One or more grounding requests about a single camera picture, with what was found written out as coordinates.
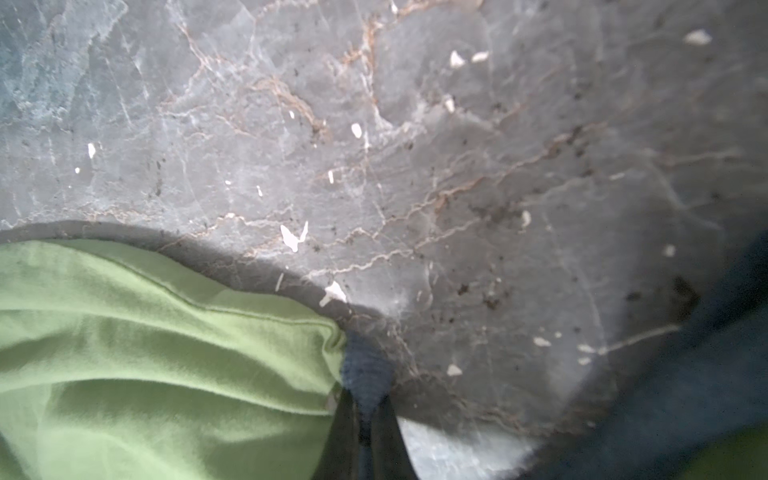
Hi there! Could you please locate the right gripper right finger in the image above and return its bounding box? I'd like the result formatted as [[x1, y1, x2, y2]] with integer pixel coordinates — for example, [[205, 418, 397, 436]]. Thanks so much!
[[370, 396, 418, 480]]

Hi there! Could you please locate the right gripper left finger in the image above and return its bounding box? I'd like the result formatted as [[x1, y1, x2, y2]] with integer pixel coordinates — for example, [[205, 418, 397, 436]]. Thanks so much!
[[311, 389, 360, 480]]

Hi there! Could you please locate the green tank top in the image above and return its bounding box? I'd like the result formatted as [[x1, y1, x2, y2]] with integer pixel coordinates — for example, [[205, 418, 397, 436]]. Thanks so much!
[[1, 237, 767, 479]]

